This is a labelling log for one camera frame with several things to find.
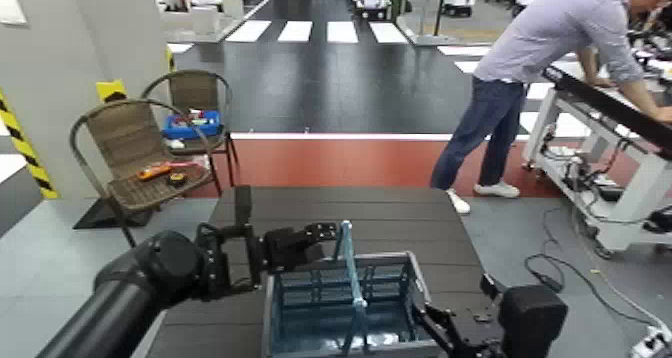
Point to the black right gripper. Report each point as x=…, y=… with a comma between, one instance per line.
x=483, y=349

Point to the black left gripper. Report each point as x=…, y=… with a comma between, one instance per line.
x=288, y=250

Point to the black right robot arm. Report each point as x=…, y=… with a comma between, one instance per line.
x=533, y=318

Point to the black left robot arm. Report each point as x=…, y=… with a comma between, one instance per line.
x=147, y=281

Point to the yellow black tape measure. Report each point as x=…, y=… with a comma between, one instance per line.
x=177, y=179

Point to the blue plastic parts box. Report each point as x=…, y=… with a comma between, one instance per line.
x=191, y=125

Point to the small white object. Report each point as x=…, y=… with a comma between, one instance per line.
x=176, y=144

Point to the orange hand tool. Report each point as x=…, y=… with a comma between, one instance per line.
x=155, y=171

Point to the brown wicker metal chair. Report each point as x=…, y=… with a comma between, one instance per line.
x=131, y=139
x=194, y=92

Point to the white power strip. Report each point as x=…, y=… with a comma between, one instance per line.
x=653, y=343

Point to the black power box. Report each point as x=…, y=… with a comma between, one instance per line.
x=659, y=219

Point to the white small vehicle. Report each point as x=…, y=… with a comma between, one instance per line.
x=374, y=2

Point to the white box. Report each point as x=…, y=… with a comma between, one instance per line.
x=206, y=20
x=233, y=5

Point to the short yellow black hazard guard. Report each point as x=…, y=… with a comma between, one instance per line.
x=111, y=90

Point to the white table with black top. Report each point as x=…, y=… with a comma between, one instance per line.
x=609, y=110

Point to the long yellow black hazard guard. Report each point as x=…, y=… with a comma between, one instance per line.
x=26, y=150

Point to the person in light blue shirt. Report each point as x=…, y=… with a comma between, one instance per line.
x=551, y=29

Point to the black clamp stand equipment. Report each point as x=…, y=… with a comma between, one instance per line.
x=651, y=34

